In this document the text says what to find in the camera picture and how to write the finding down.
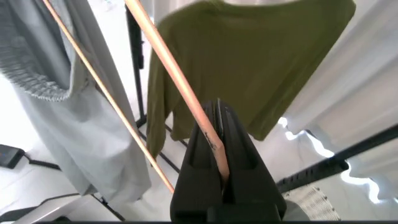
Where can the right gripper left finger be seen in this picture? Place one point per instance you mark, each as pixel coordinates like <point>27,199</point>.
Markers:
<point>196,186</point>

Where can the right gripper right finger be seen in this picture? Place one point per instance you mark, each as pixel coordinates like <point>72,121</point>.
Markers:
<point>252,186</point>

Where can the pink clothes hanger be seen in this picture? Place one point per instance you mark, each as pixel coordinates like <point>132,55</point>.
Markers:
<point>174,71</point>

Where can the pale grey shorts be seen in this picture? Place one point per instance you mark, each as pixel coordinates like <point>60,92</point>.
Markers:
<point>87,140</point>

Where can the green sleeveless shirt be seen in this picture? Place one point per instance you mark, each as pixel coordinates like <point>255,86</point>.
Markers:
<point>248,62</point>

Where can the white laundry basket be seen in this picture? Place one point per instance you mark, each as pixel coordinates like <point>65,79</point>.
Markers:
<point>311,202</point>

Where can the white curtain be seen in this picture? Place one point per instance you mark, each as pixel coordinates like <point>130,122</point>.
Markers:
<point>357,77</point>

